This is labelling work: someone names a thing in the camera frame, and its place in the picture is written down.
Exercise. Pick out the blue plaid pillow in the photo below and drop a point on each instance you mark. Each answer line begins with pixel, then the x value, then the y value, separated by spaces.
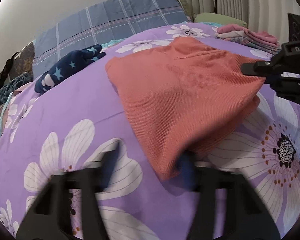
pixel 115 17

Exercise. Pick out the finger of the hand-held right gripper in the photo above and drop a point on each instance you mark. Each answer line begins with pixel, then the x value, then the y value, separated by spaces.
pixel 254 68

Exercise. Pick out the pile of folded pastel clothes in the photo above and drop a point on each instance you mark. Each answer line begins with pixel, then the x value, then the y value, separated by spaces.
pixel 239 40

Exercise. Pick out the teal fluffy blanket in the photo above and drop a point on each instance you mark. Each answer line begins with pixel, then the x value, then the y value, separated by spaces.
pixel 5 92

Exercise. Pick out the green pillow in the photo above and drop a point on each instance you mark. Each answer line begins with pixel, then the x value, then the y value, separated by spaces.
pixel 219 18

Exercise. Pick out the coral knit garment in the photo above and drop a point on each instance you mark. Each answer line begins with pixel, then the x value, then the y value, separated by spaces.
pixel 177 92

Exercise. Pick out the dark brown patterned cushion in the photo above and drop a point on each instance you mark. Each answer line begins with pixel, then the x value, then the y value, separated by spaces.
pixel 25 60

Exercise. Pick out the pink folded garment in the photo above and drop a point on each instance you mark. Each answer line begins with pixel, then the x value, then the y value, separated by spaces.
pixel 262 36

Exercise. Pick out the beige pleated curtain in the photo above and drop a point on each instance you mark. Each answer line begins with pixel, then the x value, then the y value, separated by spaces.
pixel 239 0

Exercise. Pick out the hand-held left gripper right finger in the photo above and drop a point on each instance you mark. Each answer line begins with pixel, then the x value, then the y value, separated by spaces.
pixel 187 175

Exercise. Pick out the purple floral bedsheet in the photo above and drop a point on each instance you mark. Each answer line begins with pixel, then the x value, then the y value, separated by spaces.
pixel 77 110

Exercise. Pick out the navy star print garment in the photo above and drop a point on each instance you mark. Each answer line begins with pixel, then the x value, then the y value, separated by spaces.
pixel 65 65

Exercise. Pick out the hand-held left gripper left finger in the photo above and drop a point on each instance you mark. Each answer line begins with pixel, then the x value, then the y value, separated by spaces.
pixel 57 192

